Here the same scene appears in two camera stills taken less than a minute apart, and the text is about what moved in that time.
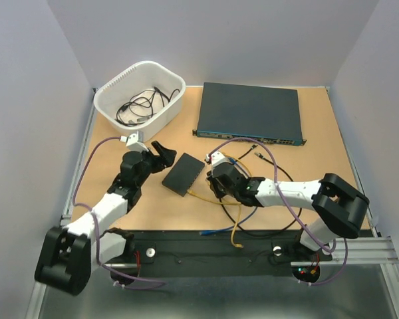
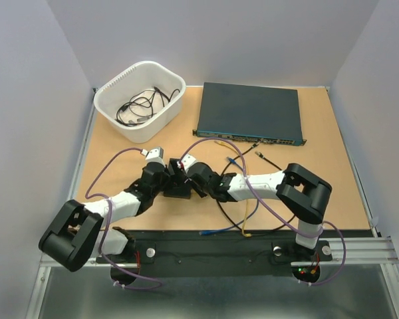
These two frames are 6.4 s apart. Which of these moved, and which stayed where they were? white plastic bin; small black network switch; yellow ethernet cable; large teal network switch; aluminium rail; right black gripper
Moved: yellow ethernet cable; small black network switch; right black gripper
Stayed: white plastic bin; aluminium rail; large teal network switch
